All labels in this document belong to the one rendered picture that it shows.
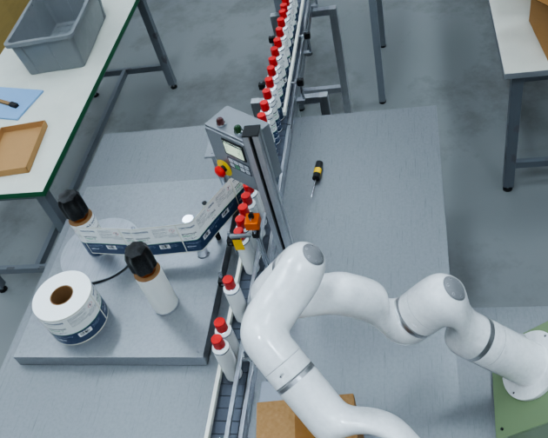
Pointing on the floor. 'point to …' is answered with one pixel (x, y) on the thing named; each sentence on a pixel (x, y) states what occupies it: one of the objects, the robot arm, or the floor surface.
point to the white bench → (59, 120)
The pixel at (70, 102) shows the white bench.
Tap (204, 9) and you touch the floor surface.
